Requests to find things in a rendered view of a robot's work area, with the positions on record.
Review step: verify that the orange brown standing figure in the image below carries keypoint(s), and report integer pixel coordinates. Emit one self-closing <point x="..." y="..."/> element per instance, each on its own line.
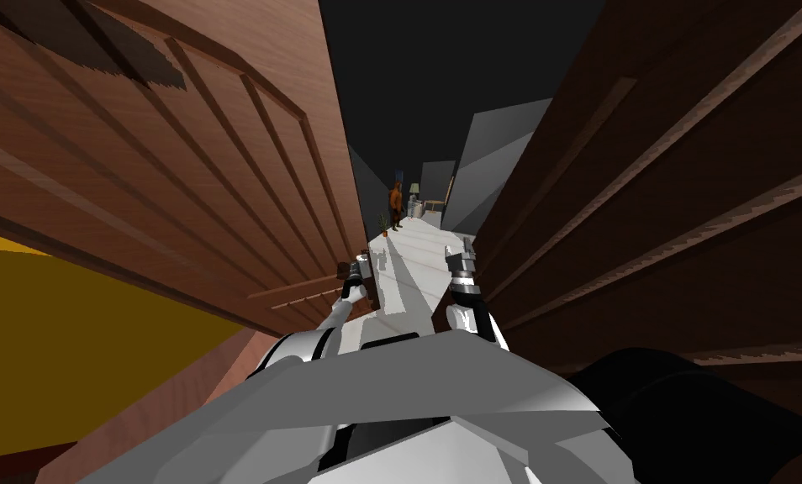
<point x="395" y="202"/>

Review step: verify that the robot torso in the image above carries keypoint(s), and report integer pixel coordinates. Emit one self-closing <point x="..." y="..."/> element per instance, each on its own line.
<point x="401" y="390"/>

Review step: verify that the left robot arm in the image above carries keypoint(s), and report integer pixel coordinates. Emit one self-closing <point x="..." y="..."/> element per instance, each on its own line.
<point x="337" y="316"/>

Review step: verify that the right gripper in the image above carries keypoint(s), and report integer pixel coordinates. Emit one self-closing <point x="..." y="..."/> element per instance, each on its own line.
<point x="460" y="259"/>

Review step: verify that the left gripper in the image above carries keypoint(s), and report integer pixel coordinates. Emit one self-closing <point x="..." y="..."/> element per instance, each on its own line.
<point x="359" y="269"/>

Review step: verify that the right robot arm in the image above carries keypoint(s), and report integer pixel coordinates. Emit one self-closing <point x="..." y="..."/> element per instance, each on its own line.
<point x="677" y="410"/>

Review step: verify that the dark brown panelled door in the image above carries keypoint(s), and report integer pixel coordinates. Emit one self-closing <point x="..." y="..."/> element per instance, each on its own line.
<point x="677" y="202"/>

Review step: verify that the small green potted plant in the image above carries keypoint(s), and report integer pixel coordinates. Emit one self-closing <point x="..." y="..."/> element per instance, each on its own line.
<point x="383" y="225"/>

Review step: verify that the pale table lamp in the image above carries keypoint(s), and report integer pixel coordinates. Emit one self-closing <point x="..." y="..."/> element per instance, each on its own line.
<point x="414" y="191"/>

